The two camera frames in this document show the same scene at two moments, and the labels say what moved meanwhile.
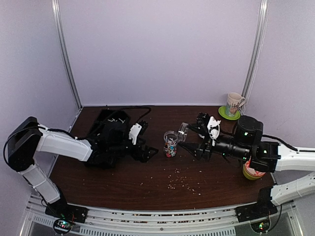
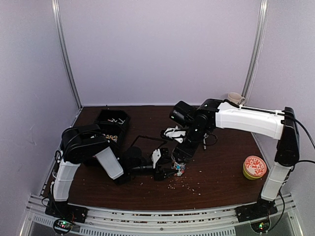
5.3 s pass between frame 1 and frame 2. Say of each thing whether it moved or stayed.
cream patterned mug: stayed
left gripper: moved
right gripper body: moved
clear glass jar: moved
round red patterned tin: stayed
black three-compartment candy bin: stayed
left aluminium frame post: stayed
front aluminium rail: stayed
